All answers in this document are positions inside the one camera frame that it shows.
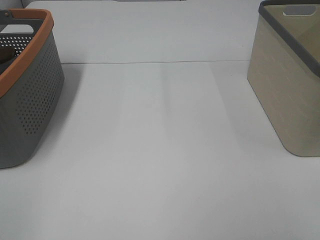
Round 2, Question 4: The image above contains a beige basket grey rim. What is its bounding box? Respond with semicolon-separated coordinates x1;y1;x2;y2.
247;0;320;157

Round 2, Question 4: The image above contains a brown towel in basket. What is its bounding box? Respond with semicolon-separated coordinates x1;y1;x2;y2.
0;46;17;66

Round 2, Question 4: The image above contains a grey perforated basket orange rim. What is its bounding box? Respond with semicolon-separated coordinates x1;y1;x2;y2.
0;8;65;169

